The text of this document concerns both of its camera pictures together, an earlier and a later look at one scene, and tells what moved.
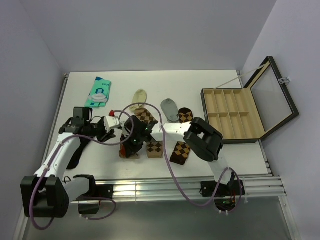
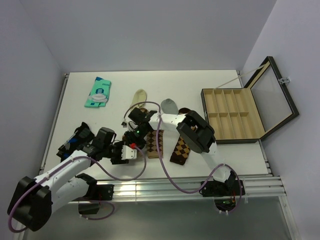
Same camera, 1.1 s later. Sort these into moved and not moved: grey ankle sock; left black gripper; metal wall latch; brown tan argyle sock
Moved: left black gripper
Not moved: brown tan argyle sock; grey ankle sock; metal wall latch
